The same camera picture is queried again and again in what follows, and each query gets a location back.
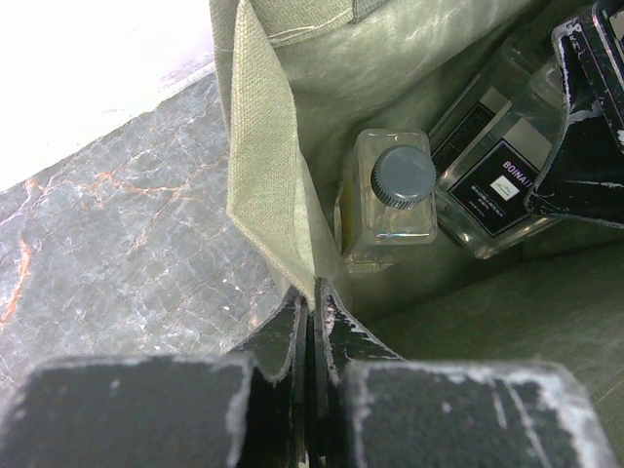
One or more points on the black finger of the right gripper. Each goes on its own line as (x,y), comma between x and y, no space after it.
(582,177)

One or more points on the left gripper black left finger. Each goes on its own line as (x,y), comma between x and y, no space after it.
(242,408)

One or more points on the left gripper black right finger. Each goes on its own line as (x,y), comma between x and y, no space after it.
(375,409)

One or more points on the clear bottle black label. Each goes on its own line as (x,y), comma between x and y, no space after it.
(491,144)

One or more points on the olive green canvas bag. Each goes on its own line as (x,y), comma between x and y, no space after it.
(299,81)

